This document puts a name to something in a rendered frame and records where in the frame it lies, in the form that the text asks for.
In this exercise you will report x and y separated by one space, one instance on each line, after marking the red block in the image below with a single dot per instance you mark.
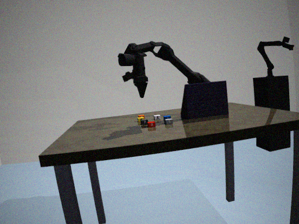
151 124

